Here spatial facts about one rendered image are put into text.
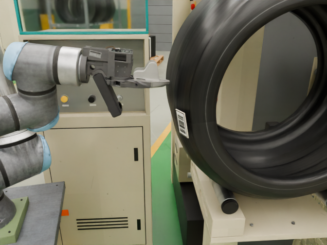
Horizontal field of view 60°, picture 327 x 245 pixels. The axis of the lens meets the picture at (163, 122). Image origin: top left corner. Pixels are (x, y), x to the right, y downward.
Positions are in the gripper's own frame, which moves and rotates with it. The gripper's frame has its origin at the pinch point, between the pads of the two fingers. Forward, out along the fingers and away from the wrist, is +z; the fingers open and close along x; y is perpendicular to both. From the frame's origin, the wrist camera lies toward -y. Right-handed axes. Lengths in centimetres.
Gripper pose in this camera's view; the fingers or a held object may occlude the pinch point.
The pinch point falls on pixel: (164, 84)
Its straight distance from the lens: 71.0
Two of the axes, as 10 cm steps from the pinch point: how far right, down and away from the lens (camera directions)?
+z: 9.9, 0.8, 1.0
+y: 1.1, -9.3, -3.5
